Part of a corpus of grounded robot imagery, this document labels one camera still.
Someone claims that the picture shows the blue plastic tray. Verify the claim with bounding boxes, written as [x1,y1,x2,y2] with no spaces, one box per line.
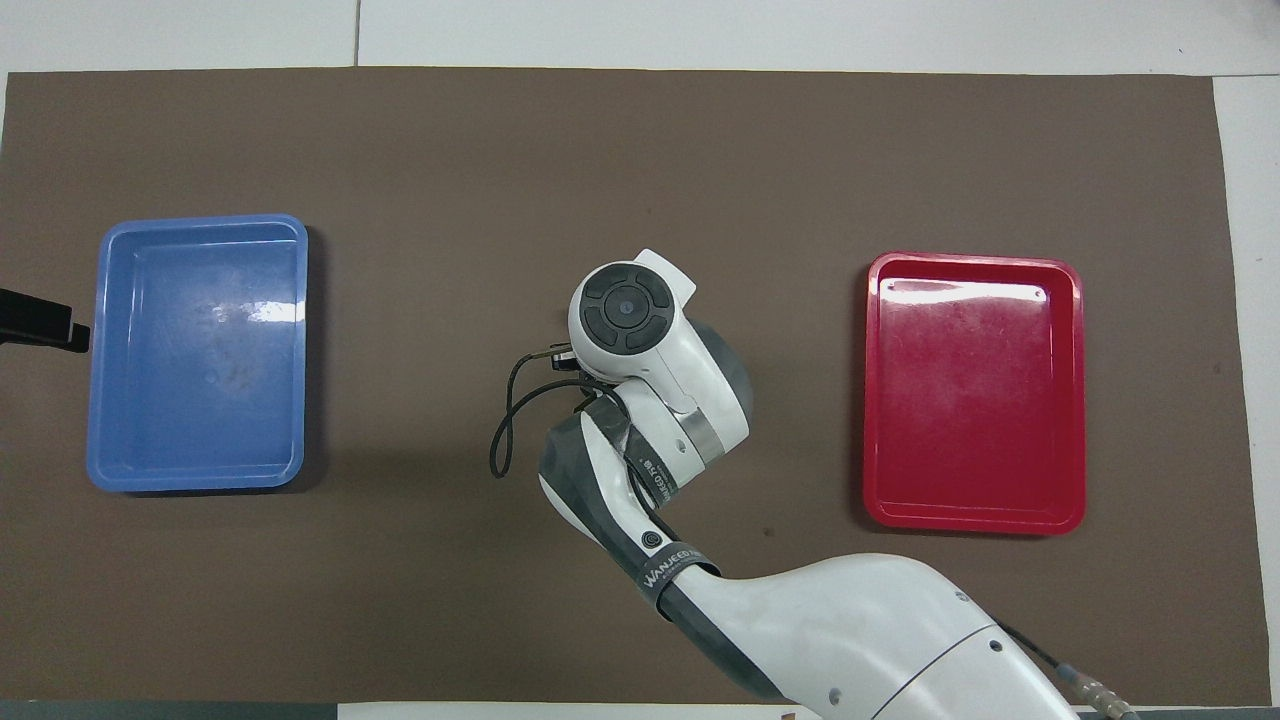
[86,213,311,494]

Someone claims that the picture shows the brown table mat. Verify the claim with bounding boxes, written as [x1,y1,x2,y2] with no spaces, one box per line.
[0,68,1246,706]

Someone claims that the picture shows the red plastic tray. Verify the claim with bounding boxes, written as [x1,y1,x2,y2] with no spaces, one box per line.
[862,250,1088,536]

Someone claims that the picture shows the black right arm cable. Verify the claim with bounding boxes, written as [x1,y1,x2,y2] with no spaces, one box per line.
[488,345,641,481]

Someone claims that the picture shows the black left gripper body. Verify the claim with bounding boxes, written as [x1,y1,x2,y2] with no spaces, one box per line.
[0,288,92,354]

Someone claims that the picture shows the metal cable connector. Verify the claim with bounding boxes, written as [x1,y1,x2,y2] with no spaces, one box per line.
[1000,622,1141,720]

